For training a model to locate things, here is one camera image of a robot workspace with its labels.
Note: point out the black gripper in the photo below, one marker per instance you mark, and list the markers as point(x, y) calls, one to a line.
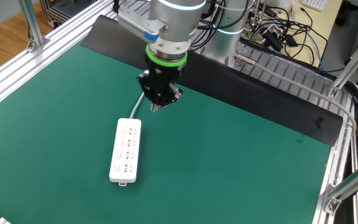
point(162, 77)

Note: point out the white four-socket power strip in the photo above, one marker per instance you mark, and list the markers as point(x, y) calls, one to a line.
point(126, 155)

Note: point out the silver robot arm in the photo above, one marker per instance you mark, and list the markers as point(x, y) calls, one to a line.
point(179, 21)

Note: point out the black power adapter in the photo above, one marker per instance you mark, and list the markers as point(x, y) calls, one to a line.
point(272, 40)

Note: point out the black table mat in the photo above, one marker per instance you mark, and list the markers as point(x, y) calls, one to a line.
point(228, 84)

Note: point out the green table mat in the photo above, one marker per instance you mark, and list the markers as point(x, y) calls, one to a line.
point(228, 171)

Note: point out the small black plug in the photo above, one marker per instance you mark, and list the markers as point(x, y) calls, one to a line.
point(291, 40)

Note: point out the white keyboard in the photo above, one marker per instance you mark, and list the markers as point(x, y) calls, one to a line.
point(314, 3)

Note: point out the light wooden desk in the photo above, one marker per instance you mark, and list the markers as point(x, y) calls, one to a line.
point(328, 18)

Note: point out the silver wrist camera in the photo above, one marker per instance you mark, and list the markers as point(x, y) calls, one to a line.
point(135, 23)

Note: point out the black white striped frame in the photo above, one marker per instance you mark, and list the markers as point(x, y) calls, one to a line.
point(50, 11)

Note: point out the aluminium frame strut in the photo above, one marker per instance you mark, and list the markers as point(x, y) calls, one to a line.
point(353, 183)
point(31, 21)
point(353, 59)

